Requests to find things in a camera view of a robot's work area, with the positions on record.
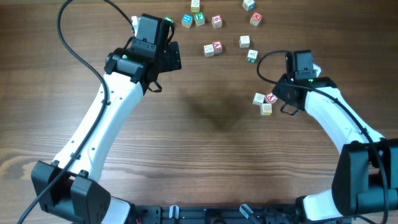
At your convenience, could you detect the red Y letter block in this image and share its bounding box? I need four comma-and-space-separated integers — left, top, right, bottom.
265, 92, 278, 104

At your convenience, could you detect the yellow sided wooden block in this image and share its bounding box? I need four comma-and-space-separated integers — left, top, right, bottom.
260, 103, 272, 116

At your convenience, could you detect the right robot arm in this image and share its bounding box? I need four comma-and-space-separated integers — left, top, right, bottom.
272, 50, 397, 223

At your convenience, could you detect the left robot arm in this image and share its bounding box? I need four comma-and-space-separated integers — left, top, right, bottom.
31, 14, 181, 223

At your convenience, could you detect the blue letter block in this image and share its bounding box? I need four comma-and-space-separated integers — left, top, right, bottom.
182, 14, 193, 28

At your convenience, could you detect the green sided wooden block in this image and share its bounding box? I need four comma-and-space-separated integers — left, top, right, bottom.
246, 49, 258, 63

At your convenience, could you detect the green F letter block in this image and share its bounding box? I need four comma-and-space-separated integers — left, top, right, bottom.
194, 12, 205, 26

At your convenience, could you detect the plain wooden block left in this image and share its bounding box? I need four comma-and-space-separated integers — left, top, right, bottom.
203, 44, 215, 57

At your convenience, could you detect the plain wooden block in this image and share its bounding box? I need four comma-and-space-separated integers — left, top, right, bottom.
239, 35, 250, 48
203, 44, 215, 57

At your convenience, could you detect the yellow top letter block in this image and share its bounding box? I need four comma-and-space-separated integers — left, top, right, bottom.
190, 0, 200, 12

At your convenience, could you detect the plain wooden block right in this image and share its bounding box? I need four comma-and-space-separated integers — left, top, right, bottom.
239, 35, 250, 48

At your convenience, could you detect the red A letter block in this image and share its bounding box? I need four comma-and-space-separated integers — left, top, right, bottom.
212, 41, 223, 54

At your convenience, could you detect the red M letter block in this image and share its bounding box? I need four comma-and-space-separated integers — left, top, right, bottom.
250, 12, 262, 26

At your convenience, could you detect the red 6 letter block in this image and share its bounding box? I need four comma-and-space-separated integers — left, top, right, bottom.
211, 15, 223, 29

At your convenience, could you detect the blue sided top block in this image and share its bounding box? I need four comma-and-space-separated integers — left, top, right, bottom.
243, 0, 255, 11

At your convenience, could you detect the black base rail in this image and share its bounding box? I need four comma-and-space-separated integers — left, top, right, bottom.
130, 203, 352, 224

